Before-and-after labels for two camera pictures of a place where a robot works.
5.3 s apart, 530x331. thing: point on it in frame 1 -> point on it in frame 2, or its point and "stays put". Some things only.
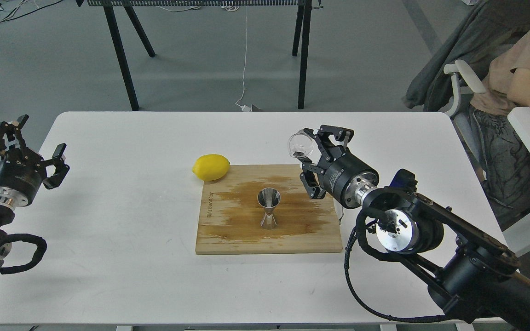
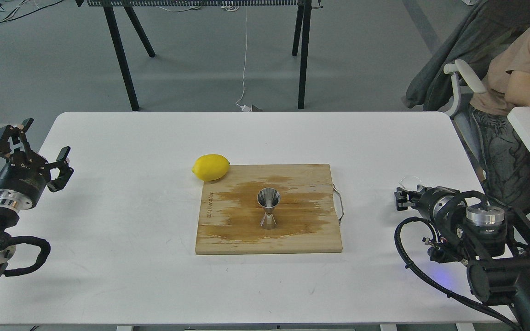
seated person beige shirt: [525, 73] stays put
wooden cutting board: [264, 208] stays put
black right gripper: [346, 177] -> [434, 203]
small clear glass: [300, 144] -> [410, 182]
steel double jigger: [268, 198] stays put
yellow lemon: [211, 167] stays put
